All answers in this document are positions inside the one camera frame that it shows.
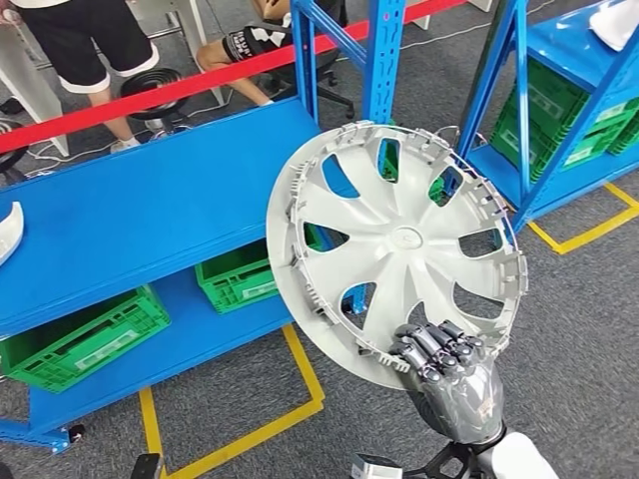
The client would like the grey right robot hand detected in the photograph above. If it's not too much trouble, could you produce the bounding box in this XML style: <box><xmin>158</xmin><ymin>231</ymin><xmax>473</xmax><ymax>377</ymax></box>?
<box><xmin>388</xmin><ymin>320</ymin><xmax>505</xmax><ymax>445</ymax></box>

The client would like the grey plastic wheel hubcap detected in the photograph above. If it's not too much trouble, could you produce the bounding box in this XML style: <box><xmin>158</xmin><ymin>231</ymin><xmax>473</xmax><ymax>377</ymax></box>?
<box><xmin>265</xmin><ymin>121</ymin><xmax>529</xmax><ymax>391</ymax></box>

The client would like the blue metal shelf rack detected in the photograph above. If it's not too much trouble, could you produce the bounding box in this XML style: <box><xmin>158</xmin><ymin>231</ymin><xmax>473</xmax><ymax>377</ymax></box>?
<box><xmin>0</xmin><ymin>0</ymin><xmax>415</xmax><ymax>456</ymax></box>
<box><xmin>457</xmin><ymin>0</ymin><xmax>639</xmax><ymax>234</ymax></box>

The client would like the white curved plastic part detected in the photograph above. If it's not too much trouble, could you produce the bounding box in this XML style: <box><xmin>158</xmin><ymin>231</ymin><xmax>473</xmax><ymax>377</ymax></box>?
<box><xmin>0</xmin><ymin>201</ymin><xmax>25</xmax><ymax>267</ymax></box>

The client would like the yellow floor tape square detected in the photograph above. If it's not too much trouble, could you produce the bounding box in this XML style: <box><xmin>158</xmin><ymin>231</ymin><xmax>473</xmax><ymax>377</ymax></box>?
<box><xmin>139</xmin><ymin>323</ymin><xmax>326</xmax><ymax>479</ymax></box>

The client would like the seated person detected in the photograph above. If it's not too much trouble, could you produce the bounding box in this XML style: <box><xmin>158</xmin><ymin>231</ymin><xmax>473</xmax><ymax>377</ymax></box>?
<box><xmin>195</xmin><ymin>0</ymin><xmax>345</xmax><ymax>107</ymax></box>

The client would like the red barrier tape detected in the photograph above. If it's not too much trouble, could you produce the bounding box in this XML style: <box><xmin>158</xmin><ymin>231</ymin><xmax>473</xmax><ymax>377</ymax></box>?
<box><xmin>0</xmin><ymin>0</ymin><xmax>468</xmax><ymax>155</ymax></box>

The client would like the black round stool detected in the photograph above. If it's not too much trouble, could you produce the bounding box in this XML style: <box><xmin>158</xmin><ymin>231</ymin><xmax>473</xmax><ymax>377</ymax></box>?
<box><xmin>0</xmin><ymin>119</ymin><xmax>30</xmax><ymax>187</ymax></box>
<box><xmin>119</xmin><ymin>68</ymin><xmax>190</xmax><ymax>140</ymax></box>

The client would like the standing person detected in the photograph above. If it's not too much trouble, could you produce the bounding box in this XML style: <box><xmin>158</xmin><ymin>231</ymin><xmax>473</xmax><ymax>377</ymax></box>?
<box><xmin>0</xmin><ymin>0</ymin><xmax>160</xmax><ymax>155</ymax></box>

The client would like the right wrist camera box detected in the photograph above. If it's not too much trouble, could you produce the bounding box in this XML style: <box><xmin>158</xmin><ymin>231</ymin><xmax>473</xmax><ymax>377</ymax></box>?
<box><xmin>350</xmin><ymin>454</ymin><xmax>406</xmax><ymax>479</ymax></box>

